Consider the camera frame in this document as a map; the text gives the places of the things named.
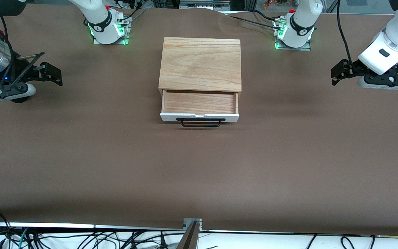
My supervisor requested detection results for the wooden drawer cabinet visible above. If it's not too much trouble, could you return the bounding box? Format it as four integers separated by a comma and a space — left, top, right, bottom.
158, 37, 243, 99

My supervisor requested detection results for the black cable bundle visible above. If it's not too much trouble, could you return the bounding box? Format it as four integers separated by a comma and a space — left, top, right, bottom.
30, 230, 186, 249

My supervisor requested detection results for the teal cable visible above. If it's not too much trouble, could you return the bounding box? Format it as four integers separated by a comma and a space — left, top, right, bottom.
17, 228, 29, 249

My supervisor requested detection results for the wooden drawer with white front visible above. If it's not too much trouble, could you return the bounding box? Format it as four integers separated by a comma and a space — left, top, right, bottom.
160, 90, 240, 123

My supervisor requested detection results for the grey electronics box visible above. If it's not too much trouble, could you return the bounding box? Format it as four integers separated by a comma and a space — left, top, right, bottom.
179, 0, 231, 11

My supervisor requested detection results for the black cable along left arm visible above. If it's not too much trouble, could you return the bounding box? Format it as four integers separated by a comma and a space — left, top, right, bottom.
336, 0, 357, 71

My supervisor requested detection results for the black metal drawer handle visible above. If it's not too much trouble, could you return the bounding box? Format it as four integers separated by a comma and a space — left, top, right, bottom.
176, 118, 226, 128

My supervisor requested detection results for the black cable along right arm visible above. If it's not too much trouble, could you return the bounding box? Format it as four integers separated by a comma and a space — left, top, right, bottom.
0, 15, 17, 85

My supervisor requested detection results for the black cable to arm base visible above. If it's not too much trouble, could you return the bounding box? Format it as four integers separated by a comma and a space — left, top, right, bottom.
229, 10, 283, 31

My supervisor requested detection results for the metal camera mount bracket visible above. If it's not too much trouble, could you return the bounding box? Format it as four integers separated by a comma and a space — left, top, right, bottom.
176, 218, 202, 249

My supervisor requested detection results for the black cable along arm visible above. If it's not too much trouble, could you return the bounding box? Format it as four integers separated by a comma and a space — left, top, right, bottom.
0, 15, 17, 85
336, 0, 357, 71

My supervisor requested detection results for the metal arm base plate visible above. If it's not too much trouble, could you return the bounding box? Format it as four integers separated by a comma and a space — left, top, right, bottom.
93, 15, 131, 46
273, 17, 312, 52

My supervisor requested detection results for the brown table cover mat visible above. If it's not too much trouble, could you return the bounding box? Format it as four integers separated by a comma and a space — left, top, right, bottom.
0, 3, 398, 236

